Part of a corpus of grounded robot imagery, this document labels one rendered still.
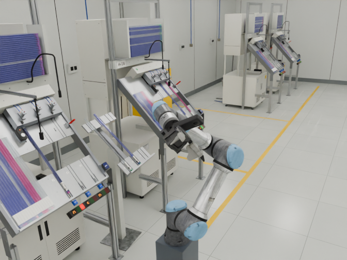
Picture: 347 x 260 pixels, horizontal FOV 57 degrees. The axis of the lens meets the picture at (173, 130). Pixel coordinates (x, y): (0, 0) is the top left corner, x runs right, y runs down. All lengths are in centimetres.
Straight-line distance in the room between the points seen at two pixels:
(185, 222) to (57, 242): 117
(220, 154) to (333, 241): 161
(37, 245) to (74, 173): 59
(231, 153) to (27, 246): 148
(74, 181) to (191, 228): 85
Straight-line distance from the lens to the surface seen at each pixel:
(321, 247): 293
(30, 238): 241
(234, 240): 283
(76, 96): 461
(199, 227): 169
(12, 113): 216
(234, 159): 166
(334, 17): 887
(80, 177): 217
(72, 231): 265
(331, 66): 896
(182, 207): 177
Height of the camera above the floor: 176
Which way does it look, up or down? 20 degrees down
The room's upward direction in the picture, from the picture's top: 2 degrees counter-clockwise
